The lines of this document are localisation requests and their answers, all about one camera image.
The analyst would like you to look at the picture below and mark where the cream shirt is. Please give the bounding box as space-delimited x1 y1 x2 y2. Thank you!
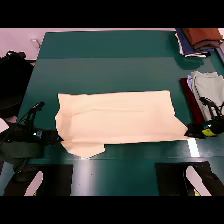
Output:
54 89 190 160

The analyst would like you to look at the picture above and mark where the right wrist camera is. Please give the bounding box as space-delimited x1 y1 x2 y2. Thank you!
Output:
198 96 224 118

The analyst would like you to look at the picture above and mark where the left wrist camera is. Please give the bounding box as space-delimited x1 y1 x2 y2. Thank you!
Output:
17 101 46 127

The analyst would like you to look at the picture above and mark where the pale grey garment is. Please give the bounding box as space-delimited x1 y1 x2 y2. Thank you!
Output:
187 70 224 123

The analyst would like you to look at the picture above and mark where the red garment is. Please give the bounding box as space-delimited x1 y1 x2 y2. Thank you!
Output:
179 77 205 126

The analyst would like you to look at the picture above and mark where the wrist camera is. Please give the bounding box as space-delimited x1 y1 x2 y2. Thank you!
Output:
198 96 224 118
17 101 46 127

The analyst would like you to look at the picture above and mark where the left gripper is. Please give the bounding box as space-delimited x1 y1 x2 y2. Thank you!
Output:
32 128 64 146

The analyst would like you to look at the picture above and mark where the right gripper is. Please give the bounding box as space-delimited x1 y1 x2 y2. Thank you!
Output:
184 122 218 140

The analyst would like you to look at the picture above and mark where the navy garment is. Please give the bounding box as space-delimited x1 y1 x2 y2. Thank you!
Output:
175 28 215 59

